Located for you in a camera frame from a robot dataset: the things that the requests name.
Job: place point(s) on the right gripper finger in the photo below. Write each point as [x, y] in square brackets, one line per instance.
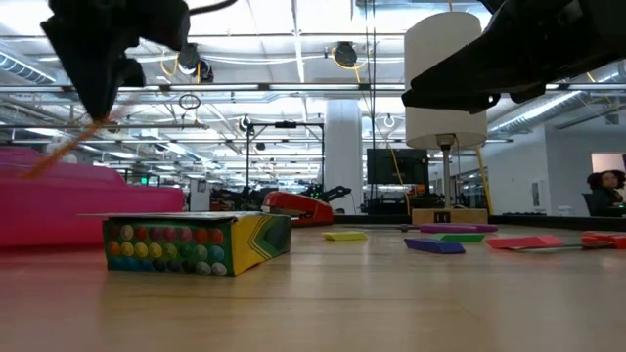
[450, 88]

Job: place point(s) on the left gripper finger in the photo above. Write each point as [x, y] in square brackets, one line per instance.
[93, 63]

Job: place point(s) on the yellow pencil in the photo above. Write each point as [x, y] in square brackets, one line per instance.
[58, 154]

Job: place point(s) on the green eraser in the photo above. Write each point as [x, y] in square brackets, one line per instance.
[462, 237]

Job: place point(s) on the pink plastic pencil case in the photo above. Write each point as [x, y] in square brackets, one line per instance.
[58, 210]

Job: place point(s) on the blue eraser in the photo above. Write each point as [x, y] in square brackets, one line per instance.
[434, 246]

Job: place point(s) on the pink eraser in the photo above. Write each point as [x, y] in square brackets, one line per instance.
[525, 242]

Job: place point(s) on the yellow eraser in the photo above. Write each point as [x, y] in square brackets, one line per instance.
[344, 236]

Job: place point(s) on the crayon box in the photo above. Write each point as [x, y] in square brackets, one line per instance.
[171, 244]

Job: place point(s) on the black background robot arm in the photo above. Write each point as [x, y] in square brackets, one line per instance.
[337, 191]

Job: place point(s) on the white shade wooden lamp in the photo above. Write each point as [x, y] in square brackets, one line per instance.
[440, 54]

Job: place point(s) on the black monitor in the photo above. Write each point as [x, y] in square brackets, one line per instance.
[396, 166]

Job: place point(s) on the white building column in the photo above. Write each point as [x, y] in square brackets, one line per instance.
[344, 151]

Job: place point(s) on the person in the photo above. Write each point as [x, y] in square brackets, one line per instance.
[606, 188]

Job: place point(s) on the red stapler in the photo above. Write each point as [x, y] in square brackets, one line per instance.
[303, 207]

